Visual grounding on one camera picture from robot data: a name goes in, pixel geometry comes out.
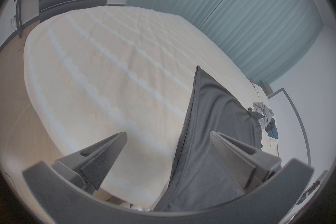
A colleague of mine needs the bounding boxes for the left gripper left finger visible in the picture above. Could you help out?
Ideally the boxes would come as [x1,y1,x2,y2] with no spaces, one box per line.
[54,131,128,194]

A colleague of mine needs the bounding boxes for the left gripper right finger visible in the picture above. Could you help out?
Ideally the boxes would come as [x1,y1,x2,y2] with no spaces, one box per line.
[210,131,282,190]

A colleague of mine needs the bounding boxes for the black trousers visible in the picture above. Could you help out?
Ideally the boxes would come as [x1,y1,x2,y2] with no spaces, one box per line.
[153,65,265,212]

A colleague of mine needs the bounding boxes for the black garment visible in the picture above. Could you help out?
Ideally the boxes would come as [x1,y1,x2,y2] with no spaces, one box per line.
[265,118,276,132]

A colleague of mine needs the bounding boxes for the grey garment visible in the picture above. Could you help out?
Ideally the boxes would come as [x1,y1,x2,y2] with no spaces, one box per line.
[253,102,275,126]

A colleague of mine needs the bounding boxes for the white printed pillow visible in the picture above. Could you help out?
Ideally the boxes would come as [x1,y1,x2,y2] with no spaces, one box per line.
[251,82,269,103]

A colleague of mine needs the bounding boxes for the grey bedside table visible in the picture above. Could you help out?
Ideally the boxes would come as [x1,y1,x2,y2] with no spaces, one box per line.
[249,78,273,95]

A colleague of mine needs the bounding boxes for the bed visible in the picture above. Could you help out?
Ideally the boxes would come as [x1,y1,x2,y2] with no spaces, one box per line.
[23,5,314,211]

